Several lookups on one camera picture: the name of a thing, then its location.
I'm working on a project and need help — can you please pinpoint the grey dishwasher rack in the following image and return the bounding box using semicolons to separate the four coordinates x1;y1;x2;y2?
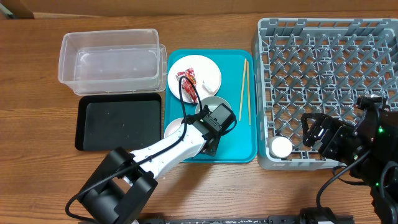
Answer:
252;18;397;170

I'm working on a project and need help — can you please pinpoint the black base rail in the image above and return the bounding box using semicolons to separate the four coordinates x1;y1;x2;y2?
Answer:
136;207;355;224

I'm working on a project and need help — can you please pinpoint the black tray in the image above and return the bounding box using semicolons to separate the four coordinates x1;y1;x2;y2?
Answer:
75;93;162;151

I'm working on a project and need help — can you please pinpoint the teal serving tray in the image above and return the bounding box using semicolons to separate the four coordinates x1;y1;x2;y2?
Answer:
169;49;257;163

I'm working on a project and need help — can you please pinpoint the left wooden chopstick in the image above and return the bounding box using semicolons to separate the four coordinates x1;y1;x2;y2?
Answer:
239;58;247;122

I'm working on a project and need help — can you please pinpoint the grey bowl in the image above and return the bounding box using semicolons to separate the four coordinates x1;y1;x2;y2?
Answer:
200;96;232;112

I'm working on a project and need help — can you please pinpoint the white cup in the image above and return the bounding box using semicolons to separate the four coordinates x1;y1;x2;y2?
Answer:
268;136;293;158

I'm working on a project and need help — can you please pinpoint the pink small bowl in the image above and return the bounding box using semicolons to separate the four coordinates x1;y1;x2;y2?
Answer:
164;118;183;138

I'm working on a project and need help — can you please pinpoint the wooden chopstick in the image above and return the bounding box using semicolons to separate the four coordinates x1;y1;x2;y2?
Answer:
239;58;247;122
246;62;251;126

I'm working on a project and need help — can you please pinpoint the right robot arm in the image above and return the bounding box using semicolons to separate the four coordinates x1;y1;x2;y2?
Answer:
301;94;397;223

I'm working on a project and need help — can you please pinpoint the clear plastic bin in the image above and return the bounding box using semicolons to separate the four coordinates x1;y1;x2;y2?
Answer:
58;29;167;96

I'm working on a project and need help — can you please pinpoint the crumpled white tissue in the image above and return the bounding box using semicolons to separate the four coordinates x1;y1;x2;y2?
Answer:
202;81;215;94

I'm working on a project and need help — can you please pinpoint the red snack wrapper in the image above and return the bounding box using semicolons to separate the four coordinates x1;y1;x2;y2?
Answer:
175;68;198;103

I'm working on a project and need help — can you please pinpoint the right wooden chopstick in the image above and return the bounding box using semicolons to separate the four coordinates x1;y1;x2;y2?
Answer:
246;62;251;126

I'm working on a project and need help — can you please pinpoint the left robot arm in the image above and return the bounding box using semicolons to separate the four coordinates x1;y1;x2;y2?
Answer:
74;103;236;223

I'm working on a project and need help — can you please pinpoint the white plate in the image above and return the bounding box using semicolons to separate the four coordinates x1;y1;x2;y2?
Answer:
167;55;221;99

